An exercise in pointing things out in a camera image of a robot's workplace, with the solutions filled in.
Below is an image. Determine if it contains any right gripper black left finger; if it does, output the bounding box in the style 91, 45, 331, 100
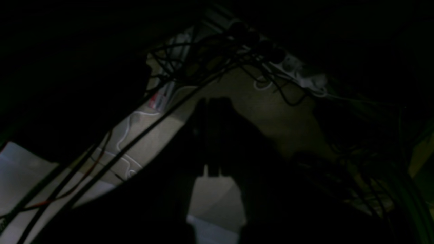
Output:
34, 98, 206, 244

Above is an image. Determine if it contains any white power strip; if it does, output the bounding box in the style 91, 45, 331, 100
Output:
204, 5, 329, 97

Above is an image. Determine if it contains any white floor cable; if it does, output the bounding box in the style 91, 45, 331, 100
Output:
98, 108, 163, 180

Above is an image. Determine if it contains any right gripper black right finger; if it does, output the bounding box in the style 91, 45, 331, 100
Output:
207, 97, 400, 244

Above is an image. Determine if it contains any black cable bundle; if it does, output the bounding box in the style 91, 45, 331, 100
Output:
0, 20, 305, 244

